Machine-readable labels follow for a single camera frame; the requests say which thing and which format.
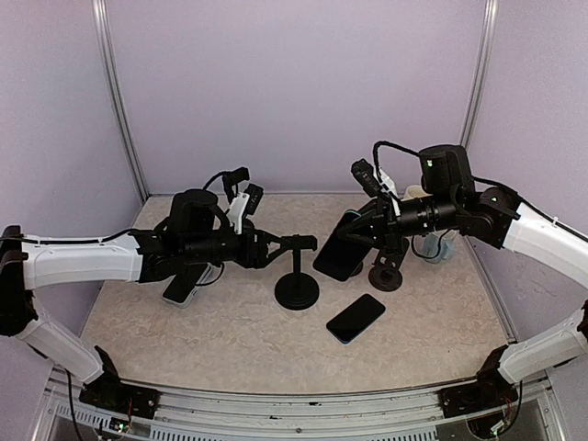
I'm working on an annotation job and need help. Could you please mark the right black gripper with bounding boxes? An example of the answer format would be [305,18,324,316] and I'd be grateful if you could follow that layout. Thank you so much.
[338,189,462,254]

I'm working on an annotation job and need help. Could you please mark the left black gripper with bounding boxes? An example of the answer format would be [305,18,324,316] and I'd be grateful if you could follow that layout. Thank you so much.
[183,223,289,268]

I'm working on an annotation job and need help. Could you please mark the black pole phone stand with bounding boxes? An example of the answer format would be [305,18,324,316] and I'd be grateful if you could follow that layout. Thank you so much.
[222,167,250,206]
[275,248,320,311]

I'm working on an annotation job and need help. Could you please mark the teal phone black screen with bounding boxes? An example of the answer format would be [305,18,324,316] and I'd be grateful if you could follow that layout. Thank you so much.
[312,210,371,282]

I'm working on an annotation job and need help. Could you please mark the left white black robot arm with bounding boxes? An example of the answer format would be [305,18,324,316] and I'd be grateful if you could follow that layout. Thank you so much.
[1,185,318,409]

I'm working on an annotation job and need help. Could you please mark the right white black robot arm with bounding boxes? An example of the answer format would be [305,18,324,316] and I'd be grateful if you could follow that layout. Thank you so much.
[338,141,587,408]

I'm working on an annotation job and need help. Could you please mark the black folding stand left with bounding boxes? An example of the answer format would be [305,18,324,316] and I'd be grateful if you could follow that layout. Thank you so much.
[350,263,364,277]

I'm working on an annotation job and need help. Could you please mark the black folding stand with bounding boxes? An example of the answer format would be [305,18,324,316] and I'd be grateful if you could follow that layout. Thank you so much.
[368,248,407,292]
[350,263,364,277]

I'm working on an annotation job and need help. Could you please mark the black folding stand right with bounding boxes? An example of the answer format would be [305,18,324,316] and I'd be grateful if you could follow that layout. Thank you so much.
[368,248,407,292]

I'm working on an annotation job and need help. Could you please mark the blue phone black screen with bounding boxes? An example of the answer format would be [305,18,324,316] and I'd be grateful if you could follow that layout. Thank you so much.
[326,293,386,345]

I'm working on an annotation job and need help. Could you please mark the phone in white case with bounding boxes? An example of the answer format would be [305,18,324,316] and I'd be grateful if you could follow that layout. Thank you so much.
[162,264,212,309]

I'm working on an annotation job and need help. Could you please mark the cream ceramic mug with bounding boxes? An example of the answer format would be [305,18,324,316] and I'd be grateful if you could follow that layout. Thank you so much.
[402,185,429,200]

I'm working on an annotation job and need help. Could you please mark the light blue mug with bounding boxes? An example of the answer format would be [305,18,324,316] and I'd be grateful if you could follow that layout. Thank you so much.
[416,230,457,265]

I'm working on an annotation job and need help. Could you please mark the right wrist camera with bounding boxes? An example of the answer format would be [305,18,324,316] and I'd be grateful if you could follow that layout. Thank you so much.
[351,159,398,200]

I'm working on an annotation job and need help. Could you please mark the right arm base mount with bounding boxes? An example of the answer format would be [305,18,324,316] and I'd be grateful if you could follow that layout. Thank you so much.
[438,381,518,418]

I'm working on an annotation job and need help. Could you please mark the front aluminium rail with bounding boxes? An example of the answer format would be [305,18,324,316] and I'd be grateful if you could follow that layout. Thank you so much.
[25,368,572,440]

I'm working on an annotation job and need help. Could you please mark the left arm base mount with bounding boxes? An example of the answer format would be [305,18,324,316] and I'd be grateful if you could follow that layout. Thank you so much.
[79,379,160,420]

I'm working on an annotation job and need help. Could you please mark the right aluminium frame post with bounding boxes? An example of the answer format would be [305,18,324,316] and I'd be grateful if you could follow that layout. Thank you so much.
[460,0,500,149]

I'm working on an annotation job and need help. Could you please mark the aluminium frame post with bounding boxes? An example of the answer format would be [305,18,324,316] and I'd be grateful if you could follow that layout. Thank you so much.
[460,0,500,149]
[91,0,151,204]

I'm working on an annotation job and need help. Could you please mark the left aluminium frame post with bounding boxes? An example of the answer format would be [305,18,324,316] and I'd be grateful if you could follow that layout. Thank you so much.
[91,0,151,204]

